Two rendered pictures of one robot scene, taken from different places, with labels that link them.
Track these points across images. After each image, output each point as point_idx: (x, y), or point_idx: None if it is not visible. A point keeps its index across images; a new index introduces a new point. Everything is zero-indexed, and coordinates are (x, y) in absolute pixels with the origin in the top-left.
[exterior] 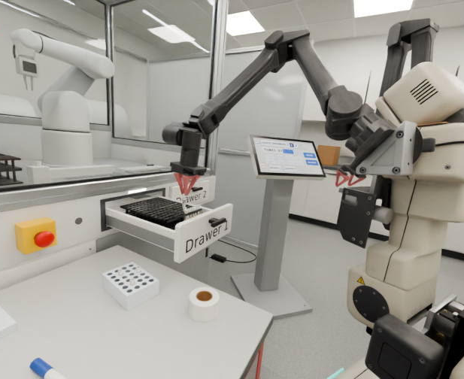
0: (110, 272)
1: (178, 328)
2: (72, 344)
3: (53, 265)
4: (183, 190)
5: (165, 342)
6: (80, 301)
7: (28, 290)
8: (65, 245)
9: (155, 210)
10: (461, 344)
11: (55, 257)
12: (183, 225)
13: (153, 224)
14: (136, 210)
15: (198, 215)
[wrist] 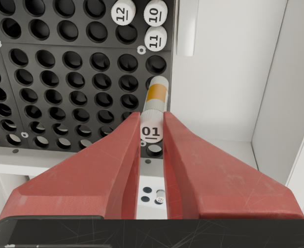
0: (143, 196)
1: None
2: None
3: (18, 183)
4: (139, 155)
5: (303, 212)
6: (144, 209)
7: None
8: None
9: (22, 92)
10: None
11: (11, 191)
12: None
13: (140, 181)
14: None
15: (302, 149)
